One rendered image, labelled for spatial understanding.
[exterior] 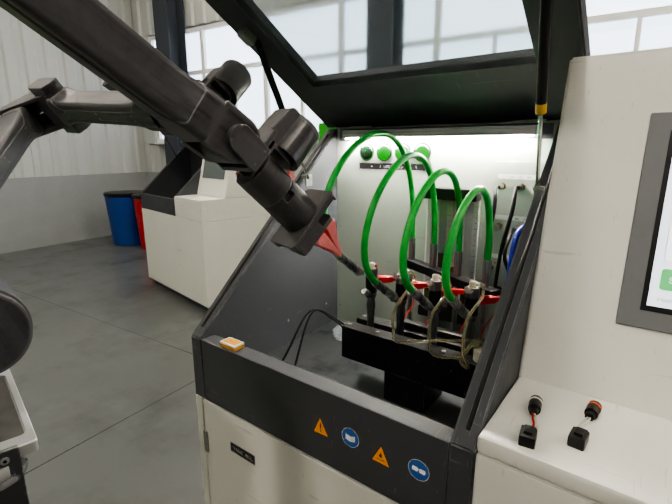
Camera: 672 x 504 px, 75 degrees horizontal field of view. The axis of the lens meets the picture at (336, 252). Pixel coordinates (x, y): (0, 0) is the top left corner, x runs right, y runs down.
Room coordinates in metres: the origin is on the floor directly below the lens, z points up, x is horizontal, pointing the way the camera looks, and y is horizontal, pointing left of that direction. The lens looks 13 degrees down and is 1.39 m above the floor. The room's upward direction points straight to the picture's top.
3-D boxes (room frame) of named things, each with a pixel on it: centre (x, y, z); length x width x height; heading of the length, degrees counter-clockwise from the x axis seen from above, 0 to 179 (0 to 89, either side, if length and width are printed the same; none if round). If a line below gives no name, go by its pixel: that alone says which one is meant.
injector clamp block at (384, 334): (0.91, -0.18, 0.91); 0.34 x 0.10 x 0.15; 53
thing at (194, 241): (4.20, 1.33, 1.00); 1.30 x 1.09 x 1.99; 44
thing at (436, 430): (0.79, 0.06, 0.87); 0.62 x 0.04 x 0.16; 53
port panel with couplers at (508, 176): (1.04, -0.43, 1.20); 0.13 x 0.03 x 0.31; 53
